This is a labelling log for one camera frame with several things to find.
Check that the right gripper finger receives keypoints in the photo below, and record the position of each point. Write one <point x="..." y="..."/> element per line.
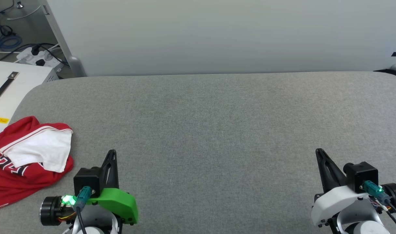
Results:
<point x="320" y="155"/>

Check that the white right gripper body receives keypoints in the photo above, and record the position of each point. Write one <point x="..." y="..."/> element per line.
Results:
<point x="334" y="201"/>

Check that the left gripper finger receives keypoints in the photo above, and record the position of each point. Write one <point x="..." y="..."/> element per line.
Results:
<point x="115" y="175"/>

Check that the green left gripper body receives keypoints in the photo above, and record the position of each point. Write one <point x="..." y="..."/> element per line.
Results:
<point x="120" y="203"/>

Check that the red and white jersey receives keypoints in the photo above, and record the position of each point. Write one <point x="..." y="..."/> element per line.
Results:
<point x="16" y="182"/>

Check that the white power strip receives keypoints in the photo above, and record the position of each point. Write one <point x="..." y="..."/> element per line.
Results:
<point x="29" y="55"/>

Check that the white partition panel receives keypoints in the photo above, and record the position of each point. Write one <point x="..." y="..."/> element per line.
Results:
<point x="217" y="35"/>

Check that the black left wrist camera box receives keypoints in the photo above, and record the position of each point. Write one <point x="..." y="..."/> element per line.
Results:
<point x="87" y="178"/>

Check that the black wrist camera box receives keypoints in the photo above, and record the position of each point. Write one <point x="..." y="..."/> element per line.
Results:
<point x="363" y="172"/>
<point x="87" y="178"/>

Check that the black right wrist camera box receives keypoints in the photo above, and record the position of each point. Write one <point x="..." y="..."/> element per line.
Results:
<point x="363" y="172"/>

